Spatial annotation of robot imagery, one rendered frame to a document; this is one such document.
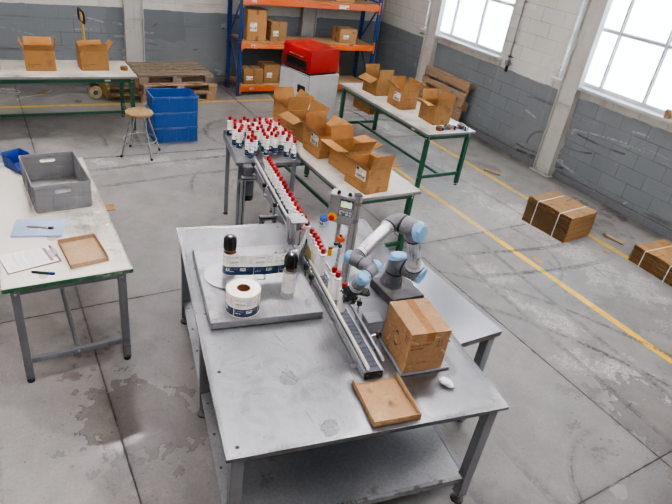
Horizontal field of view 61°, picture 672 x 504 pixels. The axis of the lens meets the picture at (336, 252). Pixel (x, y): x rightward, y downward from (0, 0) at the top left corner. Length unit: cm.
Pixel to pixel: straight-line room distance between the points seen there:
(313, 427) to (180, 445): 123
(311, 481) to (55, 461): 151
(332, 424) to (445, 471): 101
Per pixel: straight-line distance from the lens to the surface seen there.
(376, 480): 349
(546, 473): 422
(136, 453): 383
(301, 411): 290
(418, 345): 308
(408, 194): 545
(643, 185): 839
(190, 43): 1084
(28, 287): 387
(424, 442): 375
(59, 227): 442
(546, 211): 723
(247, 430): 280
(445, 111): 765
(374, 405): 299
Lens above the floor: 294
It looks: 31 degrees down
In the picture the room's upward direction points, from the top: 9 degrees clockwise
